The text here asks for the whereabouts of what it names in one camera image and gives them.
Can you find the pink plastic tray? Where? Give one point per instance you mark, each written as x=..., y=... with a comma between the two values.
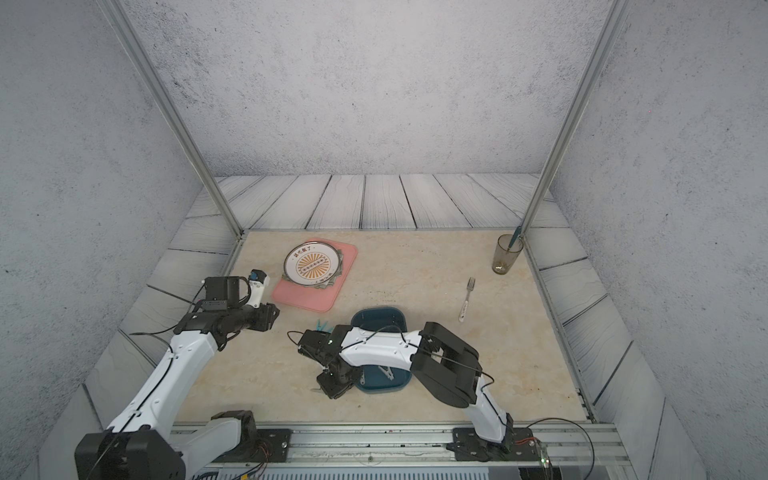
x=319, y=300

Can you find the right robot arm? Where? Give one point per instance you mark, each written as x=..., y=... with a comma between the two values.
x=446, y=366

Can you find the teal storage box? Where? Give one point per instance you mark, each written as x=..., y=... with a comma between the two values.
x=386, y=319

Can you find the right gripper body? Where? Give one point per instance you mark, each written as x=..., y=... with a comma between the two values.
x=332, y=385

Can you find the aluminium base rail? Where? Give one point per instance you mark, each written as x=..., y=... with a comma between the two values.
x=418, y=451

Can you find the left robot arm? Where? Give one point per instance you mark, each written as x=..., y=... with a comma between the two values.
x=138, y=445

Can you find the white plate orange sunburst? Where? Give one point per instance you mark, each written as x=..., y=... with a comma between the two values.
x=297, y=264

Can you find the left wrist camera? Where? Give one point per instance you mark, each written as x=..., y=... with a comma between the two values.
x=234, y=292

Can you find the metal fork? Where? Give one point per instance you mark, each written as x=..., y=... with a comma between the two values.
x=465, y=305

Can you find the aluminium frame post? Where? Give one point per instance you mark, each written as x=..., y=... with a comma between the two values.
x=128, y=38
x=589, y=79

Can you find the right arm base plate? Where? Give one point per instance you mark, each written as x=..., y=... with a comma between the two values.
x=518, y=445

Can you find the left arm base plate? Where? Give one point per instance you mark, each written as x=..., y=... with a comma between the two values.
x=259, y=446

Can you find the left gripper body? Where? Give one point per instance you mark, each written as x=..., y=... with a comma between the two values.
x=260, y=318

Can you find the left aluminium frame post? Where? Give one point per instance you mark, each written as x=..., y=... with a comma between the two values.
x=128, y=38

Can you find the right aluminium frame post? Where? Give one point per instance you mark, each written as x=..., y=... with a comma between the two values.
x=589, y=79

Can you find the olive drinking glass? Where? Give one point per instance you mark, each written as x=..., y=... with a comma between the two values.
x=503, y=260

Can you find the teal straw in glass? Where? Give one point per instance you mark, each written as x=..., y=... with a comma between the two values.
x=514, y=237

